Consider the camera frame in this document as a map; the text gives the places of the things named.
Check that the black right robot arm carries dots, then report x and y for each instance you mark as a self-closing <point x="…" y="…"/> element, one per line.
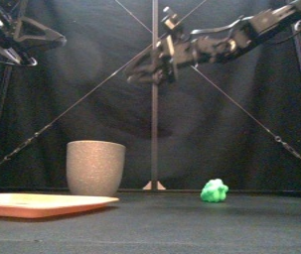
<point x="263" y="23"/>

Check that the green toy broccoli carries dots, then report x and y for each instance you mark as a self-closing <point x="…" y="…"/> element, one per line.
<point x="215" y="190"/>

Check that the black frame base rail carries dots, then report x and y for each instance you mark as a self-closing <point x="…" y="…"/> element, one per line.
<point x="263" y="191"/>

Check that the black cloth backdrop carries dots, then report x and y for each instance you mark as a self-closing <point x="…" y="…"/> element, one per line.
<point x="228" y="139"/>

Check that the metal post foot bracket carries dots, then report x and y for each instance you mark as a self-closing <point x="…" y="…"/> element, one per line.
<point x="154" y="186"/>

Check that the orange plastic plate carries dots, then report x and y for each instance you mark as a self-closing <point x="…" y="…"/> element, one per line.
<point x="38" y="204"/>

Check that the thin metal frame post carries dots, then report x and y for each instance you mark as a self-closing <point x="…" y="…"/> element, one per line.
<point x="154" y="132"/>

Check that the grey speckled bowl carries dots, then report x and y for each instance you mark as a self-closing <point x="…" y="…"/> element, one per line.
<point x="96" y="168"/>

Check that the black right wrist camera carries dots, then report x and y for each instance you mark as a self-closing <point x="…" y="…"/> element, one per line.
<point x="172" y="21"/>

